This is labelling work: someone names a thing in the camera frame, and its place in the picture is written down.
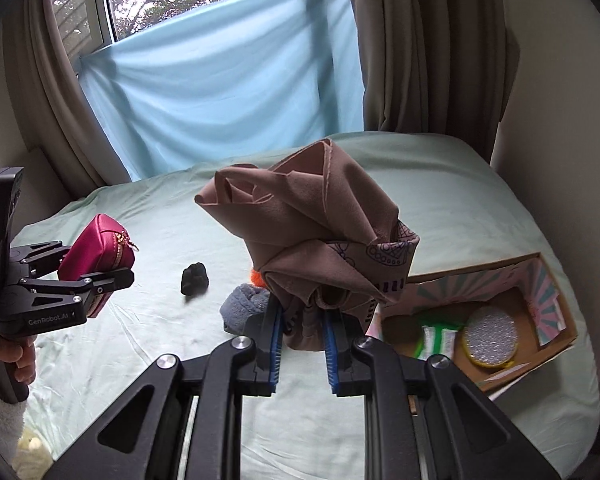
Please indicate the person's left hand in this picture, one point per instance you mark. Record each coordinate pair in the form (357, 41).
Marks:
(10, 355)

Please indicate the person's left forearm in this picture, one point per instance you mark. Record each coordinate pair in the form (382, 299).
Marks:
(0, 425)

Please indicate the magenta zip pouch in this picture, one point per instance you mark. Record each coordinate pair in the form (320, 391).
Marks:
(95, 245)

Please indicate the small black soft object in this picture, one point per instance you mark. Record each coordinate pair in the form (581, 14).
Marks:
(195, 279)

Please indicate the brown printed cloth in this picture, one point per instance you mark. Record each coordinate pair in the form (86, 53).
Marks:
(305, 220)

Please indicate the patterned cardboard box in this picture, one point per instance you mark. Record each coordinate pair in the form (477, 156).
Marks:
(510, 375)

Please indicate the light blue sheet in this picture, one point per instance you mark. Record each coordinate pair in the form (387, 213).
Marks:
(220, 85)

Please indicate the pale yellow plush toy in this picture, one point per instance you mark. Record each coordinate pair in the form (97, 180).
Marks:
(34, 455)

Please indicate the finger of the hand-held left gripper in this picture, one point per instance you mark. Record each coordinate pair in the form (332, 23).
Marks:
(105, 280)
(40, 255)

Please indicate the bed with pale green sheet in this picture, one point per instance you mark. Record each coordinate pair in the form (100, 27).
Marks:
(455, 200)

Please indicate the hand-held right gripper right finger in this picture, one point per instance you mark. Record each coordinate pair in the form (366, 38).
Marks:
(332, 357)

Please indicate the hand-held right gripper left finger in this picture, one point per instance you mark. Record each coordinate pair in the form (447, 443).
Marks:
(275, 355)

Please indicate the green and white packet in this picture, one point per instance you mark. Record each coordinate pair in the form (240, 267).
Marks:
(437, 342)

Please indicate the grey-blue plush cloth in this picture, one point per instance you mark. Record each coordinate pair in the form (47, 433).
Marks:
(241, 305)

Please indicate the small orange object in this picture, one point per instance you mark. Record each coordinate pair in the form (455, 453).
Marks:
(256, 278)

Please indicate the beige curtain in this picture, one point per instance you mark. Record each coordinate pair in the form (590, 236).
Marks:
(420, 45)
(55, 100)

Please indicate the round yellow silver sponge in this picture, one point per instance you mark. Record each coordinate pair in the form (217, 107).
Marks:
(491, 337)

